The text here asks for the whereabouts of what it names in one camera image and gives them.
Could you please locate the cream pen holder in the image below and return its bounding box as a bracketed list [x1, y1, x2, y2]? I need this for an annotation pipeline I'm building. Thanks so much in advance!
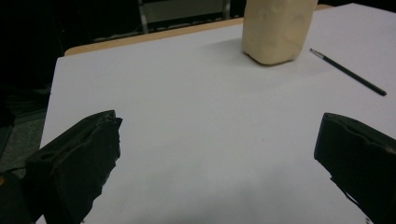
[241, 0, 319, 66]

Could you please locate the black pen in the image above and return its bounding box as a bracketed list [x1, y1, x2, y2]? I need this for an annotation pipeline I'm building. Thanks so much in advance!
[309, 48, 388, 97]

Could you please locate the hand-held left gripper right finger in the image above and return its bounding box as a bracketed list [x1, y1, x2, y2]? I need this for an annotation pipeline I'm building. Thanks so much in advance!
[313, 112, 396, 224]

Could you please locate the white paper table cover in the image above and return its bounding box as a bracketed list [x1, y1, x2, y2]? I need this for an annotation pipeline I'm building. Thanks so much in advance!
[35, 3, 396, 224]

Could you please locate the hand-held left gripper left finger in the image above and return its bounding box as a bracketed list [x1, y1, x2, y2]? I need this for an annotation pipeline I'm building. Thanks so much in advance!
[23, 109, 123, 224]

